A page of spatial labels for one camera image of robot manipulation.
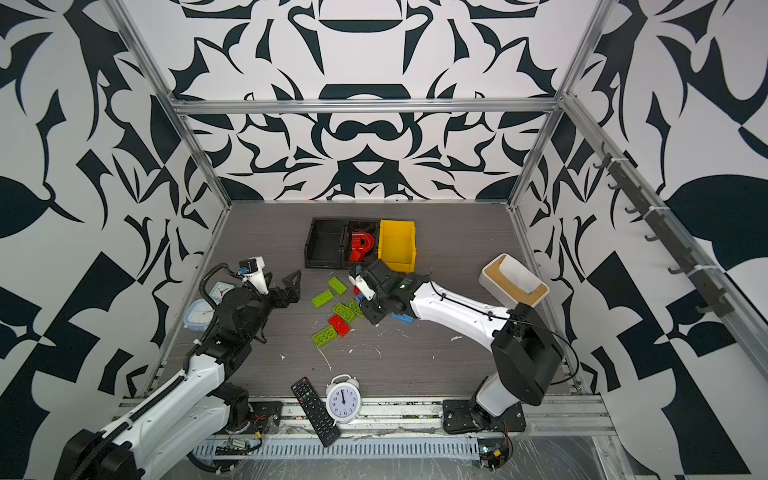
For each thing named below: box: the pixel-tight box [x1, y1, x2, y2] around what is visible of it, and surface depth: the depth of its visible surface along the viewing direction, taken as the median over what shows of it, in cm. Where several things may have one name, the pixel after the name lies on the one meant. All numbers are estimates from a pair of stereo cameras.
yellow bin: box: [378, 219, 417, 273], surface depth 106 cm
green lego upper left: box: [311, 290, 334, 308], surface depth 96 cm
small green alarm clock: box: [209, 281, 236, 305], surface depth 96 cm
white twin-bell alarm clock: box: [325, 373, 362, 425], surface depth 76 cm
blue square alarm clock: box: [183, 298, 215, 331], surface depth 89 cm
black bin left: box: [304, 217, 348, 269], surface depth 104 cm
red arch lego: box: [350, 232, 375, 262], surface depth 107 cm
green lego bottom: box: [312, 325, 338, 347], surface depth 88 cm
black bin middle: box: [342, 219, 380, 269], surface depth 107 cm
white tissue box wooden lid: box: [478, 252, 550, 307], surface depth 95 cm
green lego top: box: [327, 276, 348, 295], surface depth 99 cm
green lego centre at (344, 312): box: [332, 302, 355, 323], surface depth 93 cm
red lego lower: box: [328, 315, 351, 337], surface depth 89 cm
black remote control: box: [291, 377, 341, 447], surface depth 76 cm
